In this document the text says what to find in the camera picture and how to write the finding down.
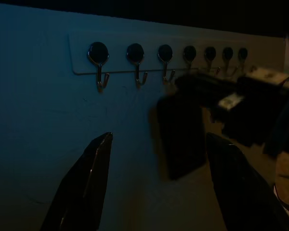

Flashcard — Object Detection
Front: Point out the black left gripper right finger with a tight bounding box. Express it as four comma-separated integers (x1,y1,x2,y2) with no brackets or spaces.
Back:
206,132,289,231

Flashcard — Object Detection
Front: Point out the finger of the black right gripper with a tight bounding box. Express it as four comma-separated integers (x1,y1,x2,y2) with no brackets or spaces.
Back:
180,80,223,106
175,74,232,87

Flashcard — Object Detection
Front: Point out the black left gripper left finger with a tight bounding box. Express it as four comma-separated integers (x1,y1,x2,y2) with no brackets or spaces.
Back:
40,131,114,231

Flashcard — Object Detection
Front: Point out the black card holder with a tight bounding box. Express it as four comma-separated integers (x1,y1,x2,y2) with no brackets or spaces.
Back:
156,93,207,181

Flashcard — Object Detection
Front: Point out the black disc metal hook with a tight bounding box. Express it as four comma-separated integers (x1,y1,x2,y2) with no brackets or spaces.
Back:
183,45,197,73
222,47,238,77
126,43,149,89
87,41,110,93
204,46,221,75
158,44,176,85
237,47,256,74

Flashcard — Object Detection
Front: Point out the white hook rack strip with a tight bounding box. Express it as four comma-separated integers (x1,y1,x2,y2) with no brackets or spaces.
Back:
68,32,256,76

